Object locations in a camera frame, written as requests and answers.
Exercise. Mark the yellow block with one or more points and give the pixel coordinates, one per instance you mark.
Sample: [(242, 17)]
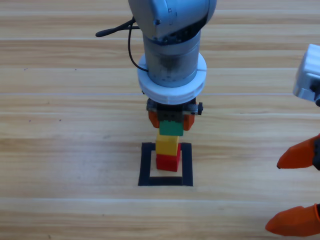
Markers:
[(166, 147)]

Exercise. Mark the black tape square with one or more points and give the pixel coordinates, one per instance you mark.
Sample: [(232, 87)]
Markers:
[(162, 181)]

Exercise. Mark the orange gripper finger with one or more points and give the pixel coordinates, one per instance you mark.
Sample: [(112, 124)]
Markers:
[(295, 222)]

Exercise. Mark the green block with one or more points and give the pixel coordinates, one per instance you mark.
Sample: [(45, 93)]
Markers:
[(171, 128)]

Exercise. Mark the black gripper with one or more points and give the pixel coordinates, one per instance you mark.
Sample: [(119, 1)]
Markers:
[(318, 102), (170, 113)]

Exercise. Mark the red block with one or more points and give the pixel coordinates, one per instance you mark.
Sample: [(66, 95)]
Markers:
[(167, 163)]

